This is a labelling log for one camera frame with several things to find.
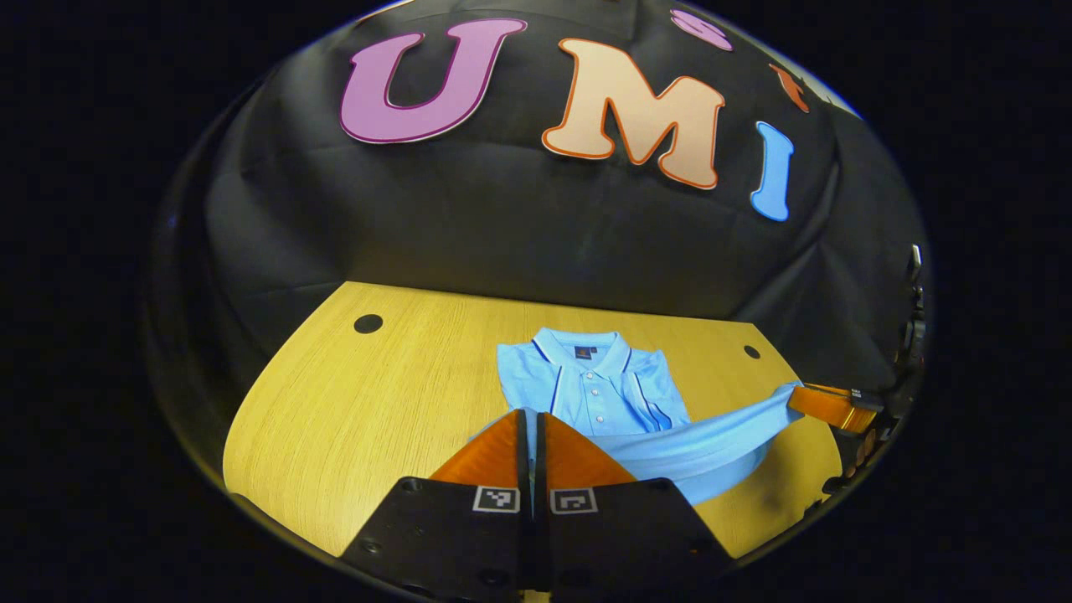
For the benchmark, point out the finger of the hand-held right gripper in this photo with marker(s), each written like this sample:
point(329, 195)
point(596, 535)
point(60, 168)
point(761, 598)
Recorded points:
point(829, 406)

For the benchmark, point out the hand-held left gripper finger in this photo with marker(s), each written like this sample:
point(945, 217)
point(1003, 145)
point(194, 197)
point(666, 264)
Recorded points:
point(522, 452)
point(541, 452)

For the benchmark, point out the light blue T-shirt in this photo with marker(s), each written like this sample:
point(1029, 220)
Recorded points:
point(586, 385)

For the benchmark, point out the black backdrop cloth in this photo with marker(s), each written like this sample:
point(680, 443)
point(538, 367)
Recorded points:
point(502, 226)

